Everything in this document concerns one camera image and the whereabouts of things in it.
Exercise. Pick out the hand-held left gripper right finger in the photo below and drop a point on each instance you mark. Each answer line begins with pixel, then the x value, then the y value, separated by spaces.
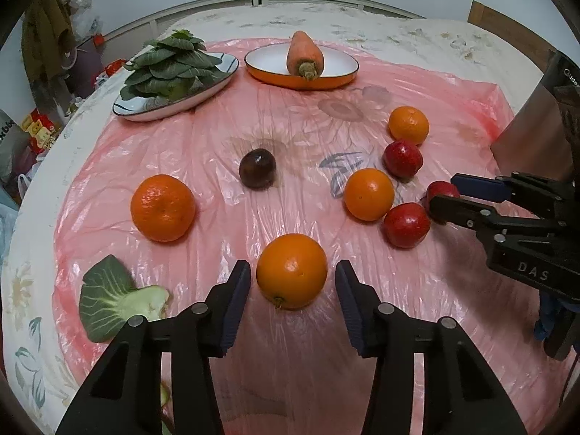
pixel 351 301

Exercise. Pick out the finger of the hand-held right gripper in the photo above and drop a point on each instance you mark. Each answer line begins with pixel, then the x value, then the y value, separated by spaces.
pixel 478 187
pixel 457 210

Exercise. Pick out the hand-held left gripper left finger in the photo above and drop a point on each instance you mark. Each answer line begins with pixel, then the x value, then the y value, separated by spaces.
pixel 235 301

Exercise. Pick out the red apple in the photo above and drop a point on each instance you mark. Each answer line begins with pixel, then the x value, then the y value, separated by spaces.
pixel 406 225
pixel 440 189
pixel 403 158

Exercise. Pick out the orange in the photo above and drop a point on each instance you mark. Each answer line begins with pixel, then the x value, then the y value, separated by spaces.
pixel 369 194
pixel 292 271
pixel 163 208
pixel 408 124

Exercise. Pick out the person's right hand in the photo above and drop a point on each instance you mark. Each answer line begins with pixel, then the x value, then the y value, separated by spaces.
pixel 548 317

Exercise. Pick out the copper and black kettle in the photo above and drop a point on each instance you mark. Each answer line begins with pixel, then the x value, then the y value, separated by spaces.
pixel 530 131

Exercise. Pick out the dark purple plum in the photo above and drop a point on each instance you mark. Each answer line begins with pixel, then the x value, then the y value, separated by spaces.
pixel 257 168

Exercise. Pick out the pink plastic sheet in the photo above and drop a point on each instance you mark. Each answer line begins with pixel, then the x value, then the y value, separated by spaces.
pixel 290 145

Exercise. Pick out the wooden headboard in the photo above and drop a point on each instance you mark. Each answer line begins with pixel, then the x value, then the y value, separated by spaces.
pixel 491 16

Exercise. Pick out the floral bedsheet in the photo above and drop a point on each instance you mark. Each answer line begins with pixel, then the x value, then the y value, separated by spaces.
pixel 45 235

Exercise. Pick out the white oval plate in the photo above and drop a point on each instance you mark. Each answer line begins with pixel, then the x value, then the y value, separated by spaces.
pixel 149 108

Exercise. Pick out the carrot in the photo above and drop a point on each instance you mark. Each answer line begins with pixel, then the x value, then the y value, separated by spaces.
pixel 304 54

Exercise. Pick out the orange oval dish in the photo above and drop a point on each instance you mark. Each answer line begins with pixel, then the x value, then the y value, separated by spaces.
pixel 272 61

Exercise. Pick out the pile of green leaves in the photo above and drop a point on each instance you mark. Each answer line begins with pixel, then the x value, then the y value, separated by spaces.
pixel 167 65

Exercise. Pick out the red and yellow snack packets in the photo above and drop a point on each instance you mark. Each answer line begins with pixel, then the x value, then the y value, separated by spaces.
pixel 40 129

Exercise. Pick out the red small item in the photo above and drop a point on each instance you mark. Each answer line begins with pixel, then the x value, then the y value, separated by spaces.
pixel 114 68

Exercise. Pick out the dark purple container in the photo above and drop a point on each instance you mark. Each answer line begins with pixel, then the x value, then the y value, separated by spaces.
pixel 84 70

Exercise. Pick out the olive hanging garment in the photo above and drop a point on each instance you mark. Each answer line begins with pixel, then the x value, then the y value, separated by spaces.
pixel 45 31

